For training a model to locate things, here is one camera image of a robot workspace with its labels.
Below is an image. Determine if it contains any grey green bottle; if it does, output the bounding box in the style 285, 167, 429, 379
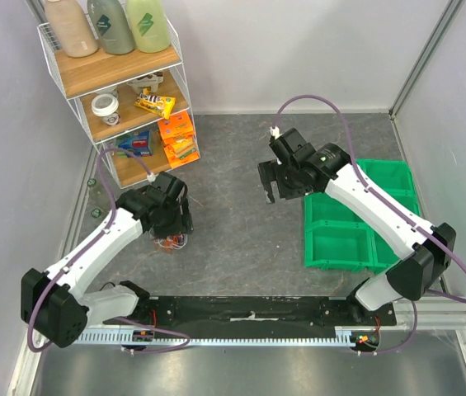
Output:
87, 0, 135, 55

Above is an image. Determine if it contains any chobani yogurt pack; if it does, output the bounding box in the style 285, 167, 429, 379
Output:
126, 72, 163, 94

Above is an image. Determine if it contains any blue snack package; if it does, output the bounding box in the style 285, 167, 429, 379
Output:
115, 129, 154, 157

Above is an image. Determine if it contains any light green bottle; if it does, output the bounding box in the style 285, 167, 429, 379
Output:
125, 0, 170, 54

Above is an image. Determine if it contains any green compartment bin tray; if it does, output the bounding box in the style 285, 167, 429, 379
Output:
304, 158, 421, 273

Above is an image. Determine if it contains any orange cable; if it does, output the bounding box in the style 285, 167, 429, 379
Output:
152, 234, 186, 252

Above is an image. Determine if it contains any top orange snack box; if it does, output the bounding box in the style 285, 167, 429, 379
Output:
158, 111, 195, 144

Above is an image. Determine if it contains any white cable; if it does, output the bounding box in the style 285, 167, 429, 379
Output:
153, 233, 187, 252

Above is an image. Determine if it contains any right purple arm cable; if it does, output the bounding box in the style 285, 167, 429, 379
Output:
273, 95, 466, 356

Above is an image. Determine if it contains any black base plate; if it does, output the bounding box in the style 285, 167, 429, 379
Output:
102, 295, 398, 329

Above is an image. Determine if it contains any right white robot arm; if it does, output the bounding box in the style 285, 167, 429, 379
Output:
258, 142, 456, 325

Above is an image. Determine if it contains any orange snack box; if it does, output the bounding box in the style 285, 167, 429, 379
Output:
163, 137, 200, 169
158, 111, 195, 144

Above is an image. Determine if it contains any white wire wooden shelf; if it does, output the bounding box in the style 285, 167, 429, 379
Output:
36, 12, 201, 190

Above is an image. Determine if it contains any grey slotted cable duct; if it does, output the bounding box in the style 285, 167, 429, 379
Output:
74, 326, 358, 347

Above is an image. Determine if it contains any yellow candy bag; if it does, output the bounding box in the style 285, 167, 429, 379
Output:
134, 87, 176, 120

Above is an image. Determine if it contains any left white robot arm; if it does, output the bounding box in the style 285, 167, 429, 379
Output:
21, 172, 193, 352

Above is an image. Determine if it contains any beige bottle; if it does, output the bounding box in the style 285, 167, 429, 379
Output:
44, 0, 98, 58

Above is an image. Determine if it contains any white lidded paper cup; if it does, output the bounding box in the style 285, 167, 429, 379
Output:
91, 93, 120, 126

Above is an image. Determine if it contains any lower orange snack box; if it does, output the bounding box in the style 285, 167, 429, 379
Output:
163, 137, 200, 169

